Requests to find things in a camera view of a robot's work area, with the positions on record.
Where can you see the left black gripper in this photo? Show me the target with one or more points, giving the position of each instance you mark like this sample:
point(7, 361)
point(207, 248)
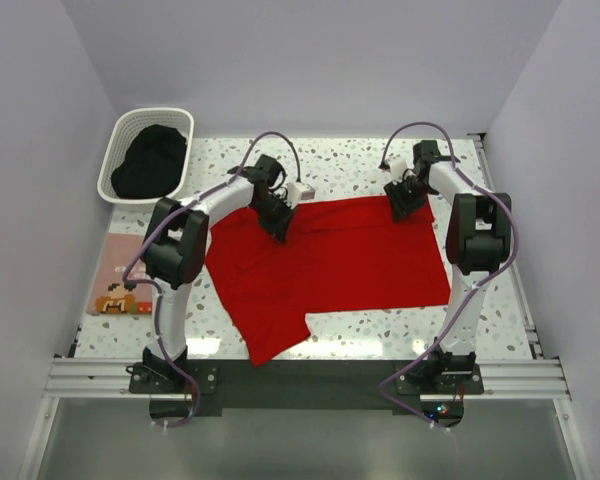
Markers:
point(278, 230)

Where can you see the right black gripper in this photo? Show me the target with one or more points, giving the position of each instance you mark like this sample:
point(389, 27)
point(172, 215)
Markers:
point(401, 208)

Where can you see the red t shirt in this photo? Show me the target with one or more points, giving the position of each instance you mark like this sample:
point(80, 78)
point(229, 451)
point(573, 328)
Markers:
point(342, 255)

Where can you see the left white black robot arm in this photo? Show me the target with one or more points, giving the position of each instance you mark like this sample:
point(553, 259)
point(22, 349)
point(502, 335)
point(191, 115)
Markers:
point(178, 237)

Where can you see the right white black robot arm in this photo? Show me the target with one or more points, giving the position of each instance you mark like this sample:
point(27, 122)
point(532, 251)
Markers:
point(478, 240)

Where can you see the black garment in basket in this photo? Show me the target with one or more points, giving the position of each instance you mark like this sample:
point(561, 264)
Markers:
point(152, 165)

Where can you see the white plastic laundry basket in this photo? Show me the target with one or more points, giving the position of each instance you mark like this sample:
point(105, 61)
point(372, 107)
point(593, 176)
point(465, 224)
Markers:
point(125, 130)

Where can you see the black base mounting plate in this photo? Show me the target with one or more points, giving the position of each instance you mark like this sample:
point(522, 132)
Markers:
point(213, 386)

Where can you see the folded pink t shirt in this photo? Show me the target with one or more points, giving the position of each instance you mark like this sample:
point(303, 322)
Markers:
point(110, 293)

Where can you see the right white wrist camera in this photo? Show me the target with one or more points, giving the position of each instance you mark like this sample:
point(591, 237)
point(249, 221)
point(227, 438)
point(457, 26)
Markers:
point(395, 166)

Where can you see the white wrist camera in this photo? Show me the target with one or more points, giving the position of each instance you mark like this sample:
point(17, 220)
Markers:
point(395, 166)
point(298, 192)

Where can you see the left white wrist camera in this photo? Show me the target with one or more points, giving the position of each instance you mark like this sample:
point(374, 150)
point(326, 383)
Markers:
point(298, 192)

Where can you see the aluminium front rail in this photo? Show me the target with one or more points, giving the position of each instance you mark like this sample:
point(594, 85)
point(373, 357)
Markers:
point(502, 379)

